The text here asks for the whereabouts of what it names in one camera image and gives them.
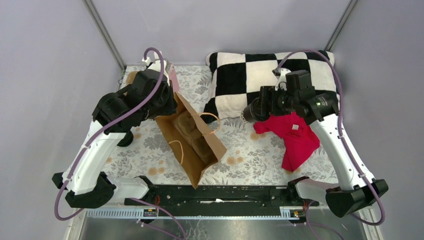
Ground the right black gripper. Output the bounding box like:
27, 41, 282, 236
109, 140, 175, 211
253, 86, 299, 117

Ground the brown cardboard cup carrier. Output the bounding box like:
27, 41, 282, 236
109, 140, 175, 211
124, 71, 138, 96
173, 110, 216, 165

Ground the brown paper bag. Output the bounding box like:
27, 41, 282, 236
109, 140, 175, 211
155, 92, 227, 189

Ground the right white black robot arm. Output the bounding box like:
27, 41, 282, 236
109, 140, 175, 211
246, 70, 389, 218

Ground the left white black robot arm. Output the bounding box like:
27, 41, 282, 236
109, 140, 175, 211
52, 69, 177, 209

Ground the pink straw holder cup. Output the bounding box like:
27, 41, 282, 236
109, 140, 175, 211
165, 59, 180, 93

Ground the black white checkered pillow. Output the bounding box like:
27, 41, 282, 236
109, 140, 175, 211
201, 50, 340, 124

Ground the red cloth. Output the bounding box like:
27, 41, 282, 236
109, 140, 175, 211
253, 112, 320, 172

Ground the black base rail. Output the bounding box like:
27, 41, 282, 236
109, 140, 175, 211
124, 184, 311, 219

